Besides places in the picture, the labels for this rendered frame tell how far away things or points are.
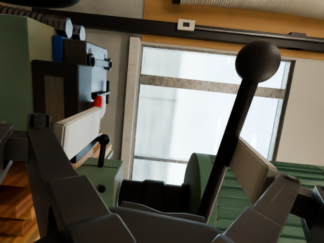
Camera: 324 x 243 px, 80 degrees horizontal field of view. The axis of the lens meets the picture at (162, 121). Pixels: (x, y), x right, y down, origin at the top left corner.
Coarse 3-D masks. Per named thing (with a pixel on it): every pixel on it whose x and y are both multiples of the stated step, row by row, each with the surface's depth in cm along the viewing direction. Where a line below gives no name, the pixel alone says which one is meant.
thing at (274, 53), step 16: (256, 48) 15; (272, 48) 15; (240, 64) 16; (256, 64) 15; (272, 64) 15; (256, 80) 16; (240, 96) 17; (240, 112) 17; (240, 128) 17; (224, 144) 18; (224, 160) 18; (224, 176) 18; (208, 192) 19; (208, 208) 19
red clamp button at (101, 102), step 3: (99, 96) 24; (102, 96) 24; (96, 99) 23; (99, 99) 23; (102, 99) 24; (93, 102) 23; (96, 102) 23; (99, 102) 23; (102, 102) 24; (93, 105) 23; (96, 105) 23; (99, 105) 23; (102, 105) 24; (105, 105) 25; (102, 108) 24; (102, 111) 24; (102, 114) 24
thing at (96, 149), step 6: (96, 150) 50; (96, 156) 51; (36, 222) 27; (36, 228) 27; (30, 234) 26; (0, 240) 23; (6, 240) 23; (12, 240) 23; (18, 240) 24; (24, 240) 25
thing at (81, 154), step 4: (96, 140) 32; (88, 144) 29; (92, 144) 30; (84, 148) 27; (88, 148) 29; (80, 152) 26; (84, 152) 28; (76, 156) 25; (80, 156) 26; (72, 160) 25; (76, 160) 25
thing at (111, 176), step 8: (88, 160) 36; (96, 160) 36; (104, 160) 37; (112, 160) 37; (80, 168) 33; (88, 168) 33; (96, 168) 34; (104, 168) 34; (112, 168) 34; (120, 168) 35; (88, 176) 31; (96, 176) 31; (104, 176) 31; (112, 176) 32; (120, 176) 35; (96, 184) 31; (104, 184) 31; (112, 184) 31; (120, 184) 36; (104, 192) 32; (112, 192) 32; (104, 200) 32; (112, 200) 32
